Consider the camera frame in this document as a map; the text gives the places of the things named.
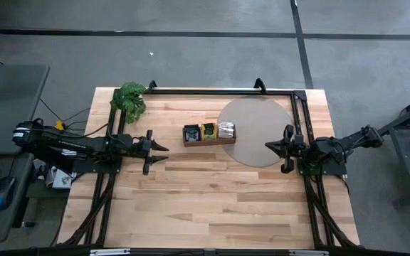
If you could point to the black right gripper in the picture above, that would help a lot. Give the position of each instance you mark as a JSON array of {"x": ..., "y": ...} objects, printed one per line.
[{"x": 290, "y": 149}]

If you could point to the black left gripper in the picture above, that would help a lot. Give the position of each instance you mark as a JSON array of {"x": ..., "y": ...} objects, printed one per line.
[{"x": 147, "y": 151}]

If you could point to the dark green tea packet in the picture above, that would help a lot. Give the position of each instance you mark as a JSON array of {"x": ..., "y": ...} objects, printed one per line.
[{"x": 192, "y": 133}]

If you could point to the orange white Tazo tea packet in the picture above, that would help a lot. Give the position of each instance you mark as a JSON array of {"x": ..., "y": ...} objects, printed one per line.
[{"x": 226, "y": 130}]

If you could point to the yellow green tea packet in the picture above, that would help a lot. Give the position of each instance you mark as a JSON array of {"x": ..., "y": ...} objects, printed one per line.
[{"x": 208, "y": 131}]

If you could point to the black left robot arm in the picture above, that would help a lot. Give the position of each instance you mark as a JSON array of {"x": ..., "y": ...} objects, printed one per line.
[{"x": 66, "y": 144}]

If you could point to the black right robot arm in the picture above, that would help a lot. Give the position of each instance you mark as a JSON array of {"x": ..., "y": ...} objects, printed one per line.
[{"x": 340, "y": 145}]

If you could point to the dark wooden tea organizer box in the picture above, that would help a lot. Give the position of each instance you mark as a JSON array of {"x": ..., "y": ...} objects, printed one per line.
[{"x": 208, "y": 141}]

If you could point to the grey round mat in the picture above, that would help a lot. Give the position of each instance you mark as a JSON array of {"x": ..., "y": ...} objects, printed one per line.
[{"x": 255, "y": 113}]

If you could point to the green potted plant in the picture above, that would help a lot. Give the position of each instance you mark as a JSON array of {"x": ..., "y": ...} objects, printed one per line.
[{"x": 128, "y": 101}]

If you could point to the white paper tag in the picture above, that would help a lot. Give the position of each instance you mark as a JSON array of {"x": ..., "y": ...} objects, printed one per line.
[{"x": 62, "y": 179}]

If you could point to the black computer mouse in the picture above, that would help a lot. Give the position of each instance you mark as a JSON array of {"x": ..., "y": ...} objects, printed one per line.
[{"x": 4, "y": 192}]

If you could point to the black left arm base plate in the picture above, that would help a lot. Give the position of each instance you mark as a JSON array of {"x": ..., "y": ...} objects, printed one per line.
[{"x": 98, "y": 167}]

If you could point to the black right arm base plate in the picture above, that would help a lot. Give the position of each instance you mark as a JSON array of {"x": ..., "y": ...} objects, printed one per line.
[{"x": 336, "y": 169}]

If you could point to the black aluminium table frame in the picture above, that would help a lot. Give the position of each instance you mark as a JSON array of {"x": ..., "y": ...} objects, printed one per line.
[{"x": 208, "y": 91}]

